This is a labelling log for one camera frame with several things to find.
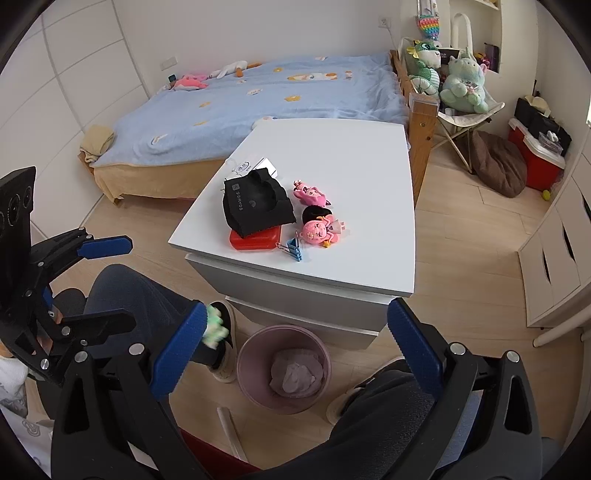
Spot black bag on cooler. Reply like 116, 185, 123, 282
514, 97, 572, 156

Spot rainbow crochet bag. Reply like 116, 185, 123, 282
416, 0, 441, 41

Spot pink doll keychain small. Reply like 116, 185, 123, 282
293, 180, 332, 207

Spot white plush on bed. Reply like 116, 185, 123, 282
208, 60, 249, 79

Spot pink doll keychain large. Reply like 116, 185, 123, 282
298, 214, 346, 248

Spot black sock pack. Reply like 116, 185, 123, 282
222, 168, 297, 238

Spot white table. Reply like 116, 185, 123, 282
169, 119, 416, 350

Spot wooden bed footboard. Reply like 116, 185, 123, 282
390, 50, 439, 205

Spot yellow folded blanket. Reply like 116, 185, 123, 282
79, 124, 115, 164

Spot brown bean bag cushion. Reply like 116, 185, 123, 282
471, 131, 527, 198

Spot folding camp chair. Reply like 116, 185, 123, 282
433, 91, 505, 174

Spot red cooler box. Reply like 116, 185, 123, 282
508, 117, 566, 191

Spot pink plush on bed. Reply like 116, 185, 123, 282
168, 74, 209, 91

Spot green dragon plush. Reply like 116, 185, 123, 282
402, 38, 442, 97

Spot black hair scrunchie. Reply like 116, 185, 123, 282
301, 205, 332, 225

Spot white drawer cabinet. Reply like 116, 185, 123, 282
518, 142, 591, 328

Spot mint green bear plush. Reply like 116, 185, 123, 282
440, 48, 490, 114

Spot red first aid box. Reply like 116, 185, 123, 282
228, 226, 281, 251

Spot blue binder clips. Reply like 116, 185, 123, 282
276, 232, 303, 262

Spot bed with blue sheet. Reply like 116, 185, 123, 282
90, 52, 409, 202

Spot white cotton socks box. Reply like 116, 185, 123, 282
225, 156, 277, 180

